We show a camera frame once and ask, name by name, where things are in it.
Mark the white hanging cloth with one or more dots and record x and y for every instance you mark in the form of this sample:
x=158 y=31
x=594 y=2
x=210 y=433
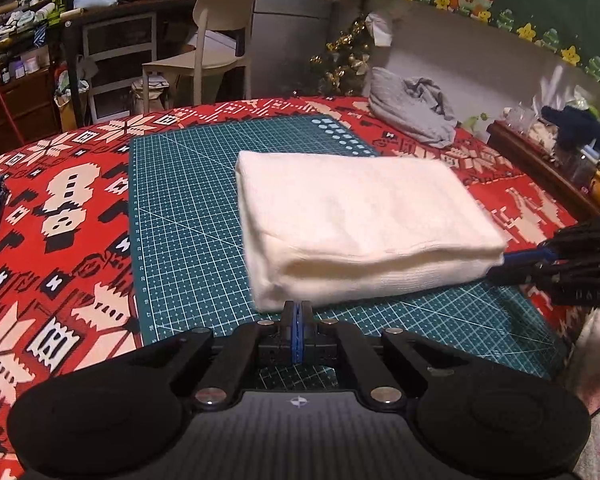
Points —
x=380 y=30

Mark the red broom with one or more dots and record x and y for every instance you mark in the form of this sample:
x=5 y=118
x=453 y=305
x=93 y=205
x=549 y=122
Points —
x=2 y=95

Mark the small Christmas tree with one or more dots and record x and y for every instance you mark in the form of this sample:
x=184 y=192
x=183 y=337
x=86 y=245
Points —
x=345 y=65

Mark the black desk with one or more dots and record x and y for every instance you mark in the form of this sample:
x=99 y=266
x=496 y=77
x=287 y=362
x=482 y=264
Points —
x=130 y=7

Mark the clear plastic bag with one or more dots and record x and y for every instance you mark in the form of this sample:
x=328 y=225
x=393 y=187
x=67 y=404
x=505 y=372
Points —
x=562 y=85

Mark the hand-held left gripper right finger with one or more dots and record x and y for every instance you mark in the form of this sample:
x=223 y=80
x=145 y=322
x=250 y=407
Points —
x=306 y=332

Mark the cream folded cloth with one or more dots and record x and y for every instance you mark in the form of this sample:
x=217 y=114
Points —
x=540 y=134

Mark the green plant sprig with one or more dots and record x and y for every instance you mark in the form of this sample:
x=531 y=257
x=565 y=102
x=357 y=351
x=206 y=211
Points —
x=475 y=121

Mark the dark blue knit hat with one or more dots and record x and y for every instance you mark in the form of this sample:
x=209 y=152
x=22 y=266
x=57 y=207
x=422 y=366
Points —
x=580 y=127

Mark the wooden drawer chest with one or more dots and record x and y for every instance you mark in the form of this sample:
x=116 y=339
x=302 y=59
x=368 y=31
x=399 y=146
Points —
x=25 y=110

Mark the white laundry bag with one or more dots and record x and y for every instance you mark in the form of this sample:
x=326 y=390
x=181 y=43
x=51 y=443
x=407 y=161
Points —
x=150 y=92

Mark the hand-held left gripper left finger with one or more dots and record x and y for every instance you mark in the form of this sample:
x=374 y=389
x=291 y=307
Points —
x=291 y=332

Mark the grey refrigerator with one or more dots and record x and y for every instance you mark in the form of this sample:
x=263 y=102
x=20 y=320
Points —
x=290 y=20

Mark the row of clear glasses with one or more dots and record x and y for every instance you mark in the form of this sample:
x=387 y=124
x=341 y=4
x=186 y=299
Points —
x=521 y=117

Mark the wooden nightstand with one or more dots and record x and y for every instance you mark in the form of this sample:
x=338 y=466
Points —
x=535 y=165

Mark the beige plastic chair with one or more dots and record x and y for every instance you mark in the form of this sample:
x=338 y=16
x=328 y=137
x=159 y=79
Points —
x=215 y=35

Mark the red patterned blanket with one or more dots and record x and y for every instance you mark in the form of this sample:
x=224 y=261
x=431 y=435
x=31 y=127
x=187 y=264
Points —
x=60 y=240

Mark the green cutting mat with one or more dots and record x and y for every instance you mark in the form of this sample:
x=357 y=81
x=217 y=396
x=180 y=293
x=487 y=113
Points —
x=190 y=220

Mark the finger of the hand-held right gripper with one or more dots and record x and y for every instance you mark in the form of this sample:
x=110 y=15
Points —
x=515 y=276
x=530 y=256

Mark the clear plastic bottle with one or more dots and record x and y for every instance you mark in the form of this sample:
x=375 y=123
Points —
x=582 y=167

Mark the white knit vest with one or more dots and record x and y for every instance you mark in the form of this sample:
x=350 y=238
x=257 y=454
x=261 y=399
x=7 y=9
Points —
x=355 y=220

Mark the grey knit sweater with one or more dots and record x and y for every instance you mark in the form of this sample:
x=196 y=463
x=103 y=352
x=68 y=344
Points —
x=405 y=105

